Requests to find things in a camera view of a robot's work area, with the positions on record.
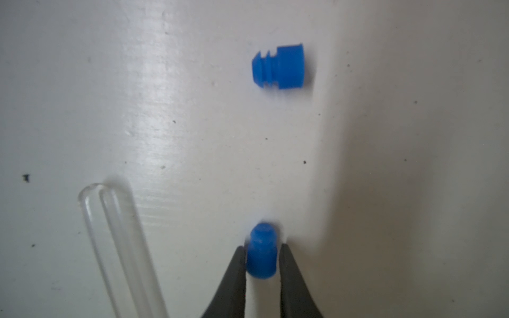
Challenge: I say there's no blue stopper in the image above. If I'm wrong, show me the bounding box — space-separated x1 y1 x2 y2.
246 223 278 280
252 44 306 90

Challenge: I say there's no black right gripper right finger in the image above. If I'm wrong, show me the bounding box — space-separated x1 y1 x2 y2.
279 243 323 318

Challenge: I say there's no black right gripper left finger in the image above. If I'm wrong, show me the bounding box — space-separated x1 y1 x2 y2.
202 246 247 318

